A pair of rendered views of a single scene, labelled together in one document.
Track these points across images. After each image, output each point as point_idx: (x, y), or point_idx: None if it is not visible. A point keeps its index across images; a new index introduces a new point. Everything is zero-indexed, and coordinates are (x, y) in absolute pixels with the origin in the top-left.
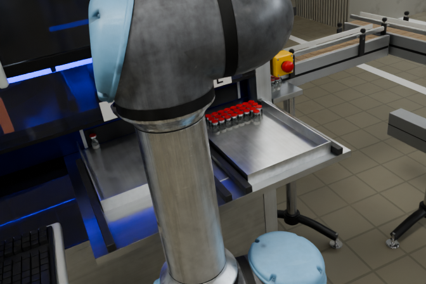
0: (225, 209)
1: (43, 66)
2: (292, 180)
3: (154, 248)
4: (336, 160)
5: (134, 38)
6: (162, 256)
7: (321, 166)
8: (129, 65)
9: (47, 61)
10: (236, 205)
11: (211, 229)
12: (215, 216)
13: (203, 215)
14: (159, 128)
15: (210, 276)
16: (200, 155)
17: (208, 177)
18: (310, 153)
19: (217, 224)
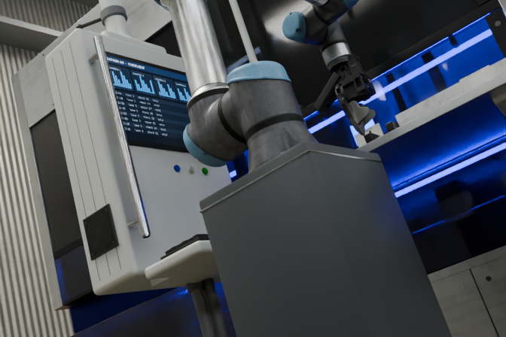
0: (367, 150)
1: (309, 111)
2: (447, 110)
3: (450, 329)
4: None
5: None
6: None
7: (487, 86)
8: None
9: (312, 107)
10: (379, 145)
11: (196, 53)
12: (199, 46)
13: (189, 43)
14: (166, 1)
15: (198, 84)
16: (185, 9)
17: (193, 22)
18: (476, 77)
19: (203, 52)
